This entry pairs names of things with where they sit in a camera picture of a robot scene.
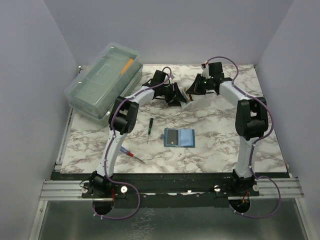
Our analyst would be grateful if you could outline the white plastic card tray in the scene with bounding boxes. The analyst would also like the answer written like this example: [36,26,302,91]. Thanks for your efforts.
[181,87,197,111]

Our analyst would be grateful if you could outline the aluminium frame rail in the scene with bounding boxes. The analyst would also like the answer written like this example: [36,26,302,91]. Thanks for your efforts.
[39,175,305,201]

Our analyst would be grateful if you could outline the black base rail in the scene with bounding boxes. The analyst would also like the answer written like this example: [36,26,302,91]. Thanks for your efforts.
[49,169,291,208]

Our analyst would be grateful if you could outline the blue red screwdriver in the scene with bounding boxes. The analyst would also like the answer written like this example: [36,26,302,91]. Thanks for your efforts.
[120,146,145,164]

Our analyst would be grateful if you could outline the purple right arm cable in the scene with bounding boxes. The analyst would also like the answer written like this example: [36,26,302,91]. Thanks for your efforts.
[204,55,282,220]

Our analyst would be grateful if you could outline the orange pen in box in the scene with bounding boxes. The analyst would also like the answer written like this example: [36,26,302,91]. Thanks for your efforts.
[120,58,134,75]

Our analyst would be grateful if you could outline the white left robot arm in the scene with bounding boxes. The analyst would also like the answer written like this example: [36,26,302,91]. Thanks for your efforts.
[89,66,187,198]

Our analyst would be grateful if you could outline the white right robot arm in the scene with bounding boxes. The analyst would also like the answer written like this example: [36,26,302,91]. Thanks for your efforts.
[186,61,269,196]

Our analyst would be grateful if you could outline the blue leather card holder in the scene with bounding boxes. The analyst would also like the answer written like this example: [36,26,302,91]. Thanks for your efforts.
[163,128,196,148]

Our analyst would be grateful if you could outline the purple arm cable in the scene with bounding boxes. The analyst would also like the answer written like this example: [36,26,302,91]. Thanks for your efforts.
[204,55,282,220]
[103,66,176,221]

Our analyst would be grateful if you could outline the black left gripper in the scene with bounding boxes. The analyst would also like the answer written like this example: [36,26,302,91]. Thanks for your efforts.
[158,83,186,107]

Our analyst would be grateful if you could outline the green black screwdriver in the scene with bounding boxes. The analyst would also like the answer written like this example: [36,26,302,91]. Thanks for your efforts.
[147,117,154,143]

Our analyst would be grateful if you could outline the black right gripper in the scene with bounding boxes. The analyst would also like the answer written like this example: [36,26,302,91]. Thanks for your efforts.
[185,74,213,96]

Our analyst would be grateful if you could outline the clear plastic storage box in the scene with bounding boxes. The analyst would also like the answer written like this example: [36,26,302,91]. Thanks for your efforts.
[64,43,143,121]

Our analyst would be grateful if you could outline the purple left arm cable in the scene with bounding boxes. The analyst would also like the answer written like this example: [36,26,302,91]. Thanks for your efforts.
[103,66,176,221]

